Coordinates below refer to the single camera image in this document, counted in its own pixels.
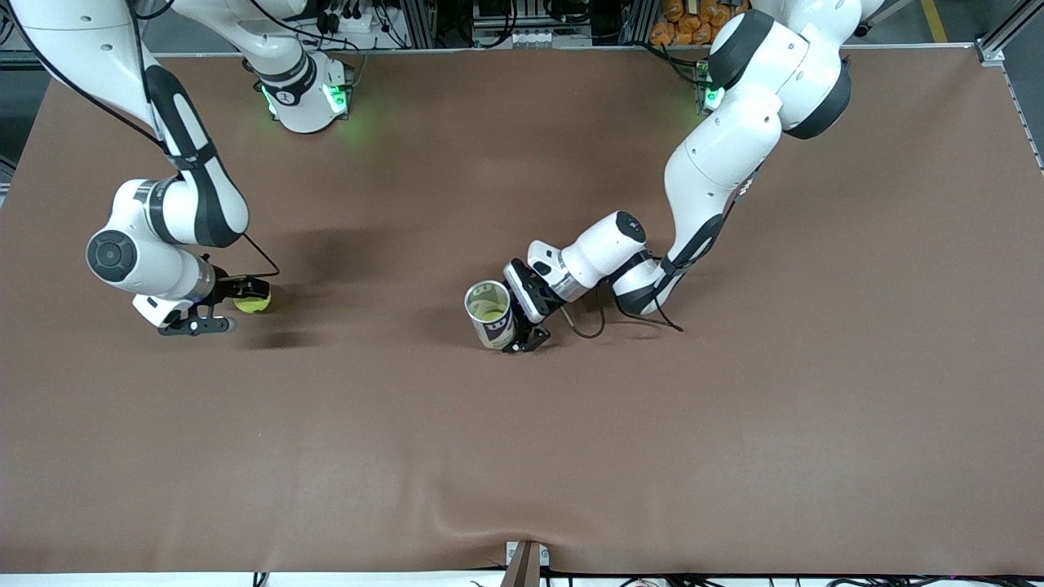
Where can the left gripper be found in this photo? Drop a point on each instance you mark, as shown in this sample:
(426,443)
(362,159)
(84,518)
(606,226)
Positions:
(530,299)

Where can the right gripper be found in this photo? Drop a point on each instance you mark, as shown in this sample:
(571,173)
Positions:
(232,288)

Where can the silver tennis ball can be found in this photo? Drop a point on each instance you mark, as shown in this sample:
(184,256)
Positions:
(496,333)

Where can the printed yellow tennis ball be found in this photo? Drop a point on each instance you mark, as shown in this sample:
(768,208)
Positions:
(491,315)

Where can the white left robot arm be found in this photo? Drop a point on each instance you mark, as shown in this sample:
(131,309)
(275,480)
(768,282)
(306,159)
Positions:
(718,163)

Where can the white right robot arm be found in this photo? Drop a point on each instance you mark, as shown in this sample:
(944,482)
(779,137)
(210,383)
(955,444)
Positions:
(163,273)

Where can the brown table mat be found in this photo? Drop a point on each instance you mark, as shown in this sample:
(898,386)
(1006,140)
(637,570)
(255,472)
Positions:
(522,448)

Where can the white power strip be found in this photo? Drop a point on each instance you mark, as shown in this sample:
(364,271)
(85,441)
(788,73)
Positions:
(351,23)

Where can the white terminal block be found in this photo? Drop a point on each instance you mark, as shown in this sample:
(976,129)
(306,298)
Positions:
(530,38)

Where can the pile of orange items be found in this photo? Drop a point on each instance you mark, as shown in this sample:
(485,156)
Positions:
(681,24)

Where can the metal edge bracket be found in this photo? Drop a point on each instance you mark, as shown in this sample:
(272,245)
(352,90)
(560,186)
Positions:
(526,567)

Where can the aluminium frame post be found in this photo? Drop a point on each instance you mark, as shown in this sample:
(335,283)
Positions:
(638,23)
(418,24)

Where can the aluminium frame strut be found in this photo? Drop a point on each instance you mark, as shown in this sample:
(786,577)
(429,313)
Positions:
(991,53)

